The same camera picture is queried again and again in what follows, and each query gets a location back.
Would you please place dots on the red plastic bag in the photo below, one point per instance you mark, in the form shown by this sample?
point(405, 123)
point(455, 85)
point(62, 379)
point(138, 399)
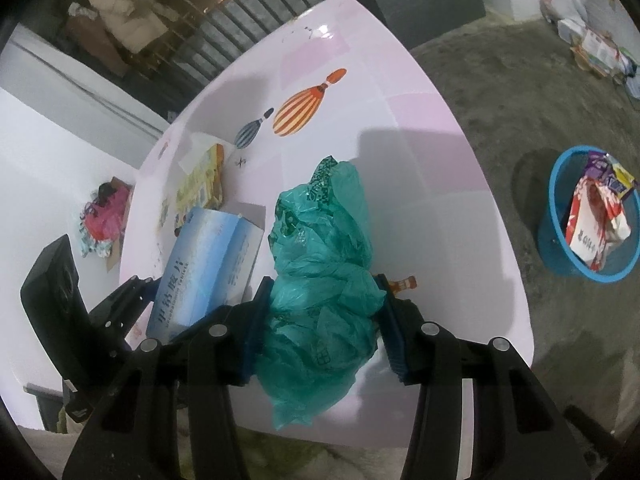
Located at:
point(110, 210)

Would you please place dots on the dark brown cloth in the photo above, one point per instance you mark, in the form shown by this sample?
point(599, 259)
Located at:
point(95, 42)

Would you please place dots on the yellow printed box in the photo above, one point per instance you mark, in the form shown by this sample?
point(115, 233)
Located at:
point(200, 185)

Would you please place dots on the white paper sheet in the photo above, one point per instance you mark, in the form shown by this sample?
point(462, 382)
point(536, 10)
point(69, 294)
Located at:
point(192, 152)

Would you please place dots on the pile of flattened cartons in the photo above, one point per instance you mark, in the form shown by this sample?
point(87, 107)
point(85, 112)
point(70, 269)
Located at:
point(595, 47)

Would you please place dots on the blue plastic basin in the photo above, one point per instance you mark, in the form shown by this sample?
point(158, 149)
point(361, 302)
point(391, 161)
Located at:
point(555, 240)

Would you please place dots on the beige padded coat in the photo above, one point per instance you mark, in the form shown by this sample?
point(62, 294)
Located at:
point(125, 10)

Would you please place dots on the green plastic bag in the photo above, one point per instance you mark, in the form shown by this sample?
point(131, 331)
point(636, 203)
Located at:
point(320, 270)

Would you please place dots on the patterned cloth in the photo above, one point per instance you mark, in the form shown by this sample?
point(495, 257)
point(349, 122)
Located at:
point(95, 245)

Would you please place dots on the white plastic bag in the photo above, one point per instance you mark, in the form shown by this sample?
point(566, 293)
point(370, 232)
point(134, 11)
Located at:
point(562, 0)

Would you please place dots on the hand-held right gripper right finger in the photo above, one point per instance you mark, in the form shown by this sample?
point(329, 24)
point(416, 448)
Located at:
point(397, 340)

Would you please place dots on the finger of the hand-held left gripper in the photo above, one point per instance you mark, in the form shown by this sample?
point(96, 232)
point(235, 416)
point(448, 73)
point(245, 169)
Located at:
point(125, 310)

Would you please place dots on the red white carton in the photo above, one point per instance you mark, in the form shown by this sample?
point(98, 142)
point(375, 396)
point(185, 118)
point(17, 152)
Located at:
point(595, 225)

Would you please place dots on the blue medicine box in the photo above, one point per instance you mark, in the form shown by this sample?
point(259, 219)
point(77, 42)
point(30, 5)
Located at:
point(210, 270)

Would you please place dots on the yellow purple snack bag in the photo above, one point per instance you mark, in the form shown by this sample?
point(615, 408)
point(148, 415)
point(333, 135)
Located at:
point(617, 177)

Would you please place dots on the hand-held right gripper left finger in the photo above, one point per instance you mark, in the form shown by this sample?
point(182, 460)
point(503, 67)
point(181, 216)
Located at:
point(255, 340)

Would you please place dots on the grey cabinet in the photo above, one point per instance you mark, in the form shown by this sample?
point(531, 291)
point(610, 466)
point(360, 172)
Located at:
point(420, 5)

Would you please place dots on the metal balcony railing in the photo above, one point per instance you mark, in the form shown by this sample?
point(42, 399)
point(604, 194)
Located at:
point(240, 15)

